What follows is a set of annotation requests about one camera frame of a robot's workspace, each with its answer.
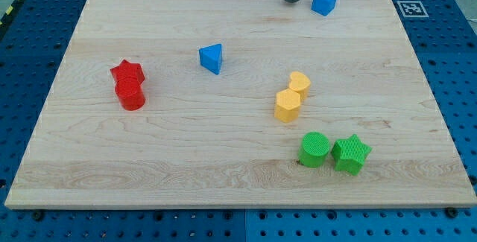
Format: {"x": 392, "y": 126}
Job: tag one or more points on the blue cube block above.
{"x": 323, "y": 7}

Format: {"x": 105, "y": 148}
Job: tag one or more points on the yellow hexagon block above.
{"x": 287, "y": 106}

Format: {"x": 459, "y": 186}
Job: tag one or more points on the blue triangular prism block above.
{"x": 211, "y": 58}

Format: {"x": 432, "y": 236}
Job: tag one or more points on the yellow heart block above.
{"x": 299, "y": 83}

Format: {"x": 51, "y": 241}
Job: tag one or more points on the light wooden board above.
{"x": 203, "y": 140}

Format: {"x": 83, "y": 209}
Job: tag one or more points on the green cylinder block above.
{"x": 313, "y": 149}

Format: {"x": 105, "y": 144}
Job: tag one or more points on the red cylinder block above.
{"x": 130, "y": 94}

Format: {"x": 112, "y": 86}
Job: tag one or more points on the red star block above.
{"x": 126, "y": 70}

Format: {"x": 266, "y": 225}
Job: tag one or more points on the green star block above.
{"x": 350, "y": 154}

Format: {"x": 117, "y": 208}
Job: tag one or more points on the white fiducial marker tag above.
{"x": 412, "y": 9}

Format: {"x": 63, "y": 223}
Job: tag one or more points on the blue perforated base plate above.
{"x": 31, "y": 50}

